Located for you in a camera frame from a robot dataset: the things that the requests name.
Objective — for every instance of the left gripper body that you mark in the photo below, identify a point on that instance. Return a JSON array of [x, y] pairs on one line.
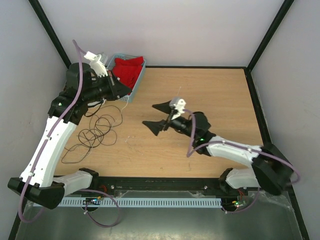
[[105, 87]]

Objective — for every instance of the red cloth in basket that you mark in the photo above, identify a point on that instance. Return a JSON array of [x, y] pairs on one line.
[[128, 70]]

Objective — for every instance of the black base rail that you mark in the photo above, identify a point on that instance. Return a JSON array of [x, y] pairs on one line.
[[208, 186]]

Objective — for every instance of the light blue plastic basket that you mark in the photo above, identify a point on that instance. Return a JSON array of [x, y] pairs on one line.
[[129, 98]]

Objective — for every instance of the light blue cable duct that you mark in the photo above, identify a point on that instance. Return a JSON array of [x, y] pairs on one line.
[[134, 202]]

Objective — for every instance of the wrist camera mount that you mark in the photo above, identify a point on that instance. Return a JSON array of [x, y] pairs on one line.
[[98, 63], [177, 105]]

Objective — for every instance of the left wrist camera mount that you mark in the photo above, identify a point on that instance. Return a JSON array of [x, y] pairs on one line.
[[98, 63]]

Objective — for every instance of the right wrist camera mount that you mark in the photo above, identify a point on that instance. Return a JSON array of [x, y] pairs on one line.
[[177, 105]]

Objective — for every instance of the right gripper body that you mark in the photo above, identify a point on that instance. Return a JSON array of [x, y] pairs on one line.
[[180, 124]]

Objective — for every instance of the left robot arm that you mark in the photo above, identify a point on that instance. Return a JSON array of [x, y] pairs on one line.
[[84, 85]]

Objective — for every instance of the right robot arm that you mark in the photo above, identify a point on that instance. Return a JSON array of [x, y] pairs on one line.
[[265, 166]]

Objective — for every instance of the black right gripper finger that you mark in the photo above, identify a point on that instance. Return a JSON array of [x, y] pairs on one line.
[[155, 126], [163, 107]]

